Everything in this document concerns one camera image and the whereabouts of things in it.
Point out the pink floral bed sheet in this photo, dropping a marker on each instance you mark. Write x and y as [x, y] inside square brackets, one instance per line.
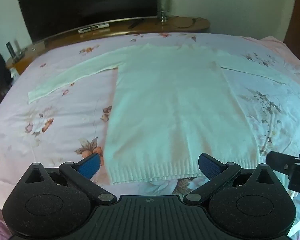
[52, 135]

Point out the white knit sweater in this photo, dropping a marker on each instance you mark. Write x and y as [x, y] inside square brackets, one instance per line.
[172, 105]

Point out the silver set-top box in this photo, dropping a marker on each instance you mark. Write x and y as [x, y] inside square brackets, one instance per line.
[93, 28]

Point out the phone charging dock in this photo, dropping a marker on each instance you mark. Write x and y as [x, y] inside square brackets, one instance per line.
[18, 56]

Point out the black remote control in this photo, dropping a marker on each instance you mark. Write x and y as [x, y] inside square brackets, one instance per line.
[135, 24]

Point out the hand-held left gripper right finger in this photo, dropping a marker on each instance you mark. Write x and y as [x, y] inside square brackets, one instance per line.
[210, 166]

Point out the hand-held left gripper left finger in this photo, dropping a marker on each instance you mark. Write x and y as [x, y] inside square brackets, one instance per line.
[88, 166]

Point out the black curved television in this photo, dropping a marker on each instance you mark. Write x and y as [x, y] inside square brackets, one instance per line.
[85, 2]

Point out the wooden television stand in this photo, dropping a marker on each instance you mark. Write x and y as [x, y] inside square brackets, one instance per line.
[150, 27]

